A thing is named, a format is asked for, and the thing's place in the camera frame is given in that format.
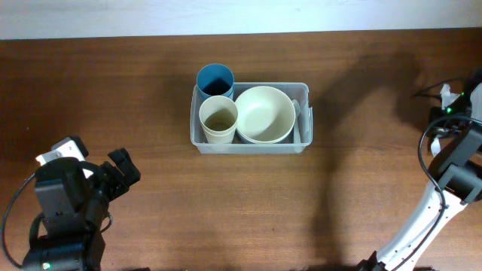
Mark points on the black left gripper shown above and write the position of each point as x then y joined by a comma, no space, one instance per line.
118,185

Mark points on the white plastic fork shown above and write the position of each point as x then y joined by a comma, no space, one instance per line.
435,146

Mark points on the beige plastic cup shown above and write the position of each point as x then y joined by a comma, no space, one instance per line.
219,139
218,115

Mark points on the blue plastic cup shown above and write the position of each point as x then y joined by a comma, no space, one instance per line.
215,80

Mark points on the white plastic spoon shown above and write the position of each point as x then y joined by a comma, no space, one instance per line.
296,132

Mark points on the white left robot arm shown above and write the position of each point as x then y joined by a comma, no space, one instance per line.
74,196

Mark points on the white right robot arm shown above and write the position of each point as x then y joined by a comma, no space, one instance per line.
454,180

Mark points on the clear plastic container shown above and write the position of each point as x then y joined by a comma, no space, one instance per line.
294,90

